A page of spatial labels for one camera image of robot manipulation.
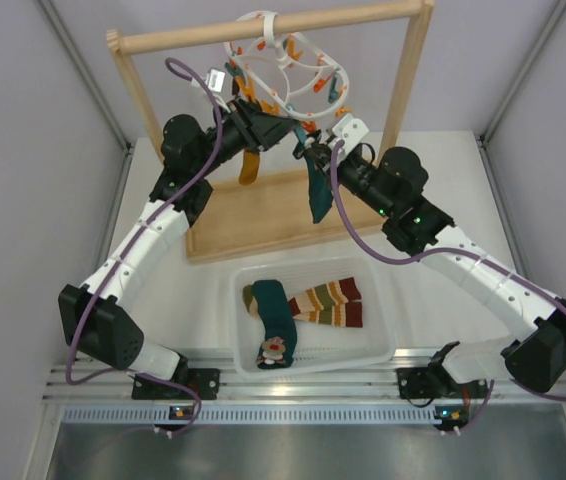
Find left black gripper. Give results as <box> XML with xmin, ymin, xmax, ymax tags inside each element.
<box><xmin>193</xmin><ymin>95</ymin><xmax>299</xmax><ymax>177</ymax></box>

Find teal clothes peg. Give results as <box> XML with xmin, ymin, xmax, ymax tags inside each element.
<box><xmin>294</xmin><ymin>124</ymin><xmax>308</xmax><ymax>150</ymax></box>

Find white plastic clip hanger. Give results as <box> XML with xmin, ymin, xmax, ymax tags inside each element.
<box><xmin>224</xmin><ymin>11</ymin><xmax>351</xmax><ymax>132</ymax></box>

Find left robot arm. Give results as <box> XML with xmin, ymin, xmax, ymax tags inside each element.
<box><xmin>58</xmin><ymin>99</ymin><xmax>300</xmax><ymax>397</ymax></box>

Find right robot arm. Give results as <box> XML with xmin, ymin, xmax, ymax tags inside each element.
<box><xmin>303</xmin><ymin>141</ymin><xmax>566</xmax><ymax>401</ymax></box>

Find mustard sock left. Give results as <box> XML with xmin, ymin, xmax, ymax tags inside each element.
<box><xmin>238</xmin><ymin>150</ymin><xmax>260</xmax><ymax>186</ymax></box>

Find striped sock upper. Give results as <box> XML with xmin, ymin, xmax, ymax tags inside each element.
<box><xmin>288</xmin><ymin>277</ymin><xmax>362</xmax><ymax>316</ymax></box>

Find striped sock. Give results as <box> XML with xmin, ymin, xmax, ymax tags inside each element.
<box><xmin>294</xmin><ymin>301</ymin><xmax>363</xmax><ymax>329</ymax></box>
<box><xmin>288</xmin><ymin>277</ymin><xmax>362</xmax><ymax>316</ymax></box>

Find striped sock lower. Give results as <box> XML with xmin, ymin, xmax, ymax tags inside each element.
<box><xmin>294</xmin><ymin>301</ymin><xmax>363</xmax><ymax>329</ymax></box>

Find teal sock with reindeer patch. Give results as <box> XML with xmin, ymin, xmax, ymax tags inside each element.
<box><xmin>242</xmin><ymin>280</ymin><xmax>298</xmax><ymax>370</ymax></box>

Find white plastic basket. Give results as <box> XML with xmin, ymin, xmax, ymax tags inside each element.
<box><xmin>228</xmin><ymin>257</ymin><xmax>397</xmax><ymax>379</ymax></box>

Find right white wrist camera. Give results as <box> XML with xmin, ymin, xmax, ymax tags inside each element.
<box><xmin>328</xmin><ymin>113</ymin><xmax>369</xmax><ymax>150</ymax></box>

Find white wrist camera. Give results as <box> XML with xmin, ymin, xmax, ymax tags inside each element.
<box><xmin>328</xmin><ymin>113</ymin><xmax>369</xmax><ymax>150</ymax></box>
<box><xmin>205</xmin><ymin>68</ymin><xmax>226</xmax><ymax>106</ymax></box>

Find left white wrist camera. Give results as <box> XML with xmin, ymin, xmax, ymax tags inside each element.
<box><xmin>205</xmin><ymin>68</ymin><xmax>226</xmax><ymax>106</ymax></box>

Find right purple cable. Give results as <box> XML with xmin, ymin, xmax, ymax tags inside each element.
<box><xmin>330</xmin><ymin>140</ymin><xmax>566</xmax><ymax>435</ymax></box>

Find wooden hanger rack frame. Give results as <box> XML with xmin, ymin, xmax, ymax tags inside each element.
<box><xmin>106</xmin><ymin>1</ymin><xmax>426</xmax><ymax>263</ymax></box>

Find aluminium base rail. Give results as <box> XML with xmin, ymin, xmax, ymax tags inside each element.
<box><xmin>43</xmin><ymin>350</ymin><xmax>540</xmax><ymax>429</ymax></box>

